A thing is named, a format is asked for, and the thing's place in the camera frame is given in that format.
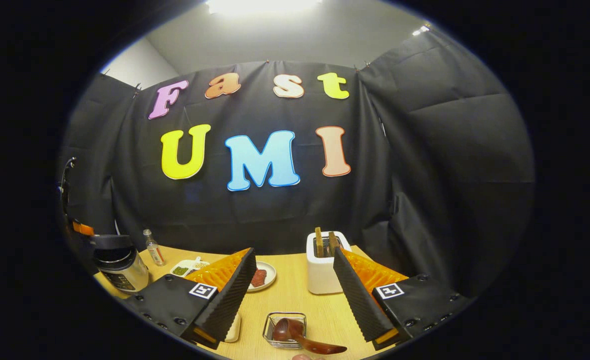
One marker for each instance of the white divided bean dish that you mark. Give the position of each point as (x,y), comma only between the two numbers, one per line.
(185,269)

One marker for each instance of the dark grey rice cooker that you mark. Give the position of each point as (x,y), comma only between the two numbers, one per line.
(120,265)

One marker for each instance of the brown wooden spoon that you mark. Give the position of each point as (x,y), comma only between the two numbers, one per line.
(287,330)

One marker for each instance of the white round plate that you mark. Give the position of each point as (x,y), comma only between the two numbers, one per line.
(270,274)

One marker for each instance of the small ceiling light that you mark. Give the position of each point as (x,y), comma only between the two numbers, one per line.
(421,30)

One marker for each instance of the black backdrop cloth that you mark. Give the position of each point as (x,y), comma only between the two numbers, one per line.
(275,215)

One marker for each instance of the clear rice container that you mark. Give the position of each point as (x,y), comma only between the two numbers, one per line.
(233,327)

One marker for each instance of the small clear bottle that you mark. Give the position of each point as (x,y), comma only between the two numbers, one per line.
(155,252)

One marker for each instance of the large ceiling light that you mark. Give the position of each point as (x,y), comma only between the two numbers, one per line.
(262,5)

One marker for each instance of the white toaster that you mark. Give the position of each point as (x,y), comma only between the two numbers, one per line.
(319,275)

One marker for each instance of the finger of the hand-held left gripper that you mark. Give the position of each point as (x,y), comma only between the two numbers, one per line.
(83,228)

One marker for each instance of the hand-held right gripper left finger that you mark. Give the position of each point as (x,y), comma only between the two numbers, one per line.
(235,295)

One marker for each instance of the red meat piece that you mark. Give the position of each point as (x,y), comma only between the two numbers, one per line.
(259,278)

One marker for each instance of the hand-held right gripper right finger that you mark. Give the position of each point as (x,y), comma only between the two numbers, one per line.
(357,300)

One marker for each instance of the brown toast slice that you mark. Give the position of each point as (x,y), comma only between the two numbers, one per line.
(333,242)
(319,242)

